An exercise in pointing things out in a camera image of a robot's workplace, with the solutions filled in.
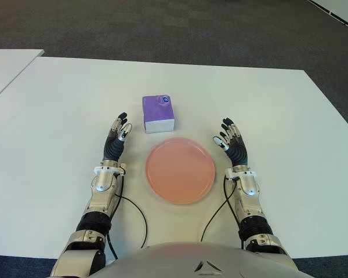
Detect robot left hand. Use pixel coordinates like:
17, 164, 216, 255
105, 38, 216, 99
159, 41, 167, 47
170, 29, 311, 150
103, 112, 133, 162

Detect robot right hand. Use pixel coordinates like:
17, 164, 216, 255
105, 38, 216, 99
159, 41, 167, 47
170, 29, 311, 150
212, 116, 249, 167

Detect purple tissue paper pack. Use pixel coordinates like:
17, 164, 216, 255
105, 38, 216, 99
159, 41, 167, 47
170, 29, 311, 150
142, 94, 176, 134

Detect pink round plate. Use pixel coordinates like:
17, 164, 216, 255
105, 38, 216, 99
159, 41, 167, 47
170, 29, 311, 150
145, 137, 216, 206

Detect silver robot torso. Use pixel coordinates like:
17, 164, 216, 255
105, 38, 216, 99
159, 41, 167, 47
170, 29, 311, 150
88, 242, 311, 278

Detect white side table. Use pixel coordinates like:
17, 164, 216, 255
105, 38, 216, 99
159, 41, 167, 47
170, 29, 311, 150
0, 49, 44, 107

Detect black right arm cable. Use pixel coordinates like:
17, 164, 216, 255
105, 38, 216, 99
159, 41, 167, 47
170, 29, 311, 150
201, 176, 245, 250

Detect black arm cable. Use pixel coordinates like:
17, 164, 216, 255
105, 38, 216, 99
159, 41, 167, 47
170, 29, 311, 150
201, 176, 245, 250
106, 170, 148, 260

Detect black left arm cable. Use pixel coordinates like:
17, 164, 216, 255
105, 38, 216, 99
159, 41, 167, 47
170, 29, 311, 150
106, 170, 148, 260

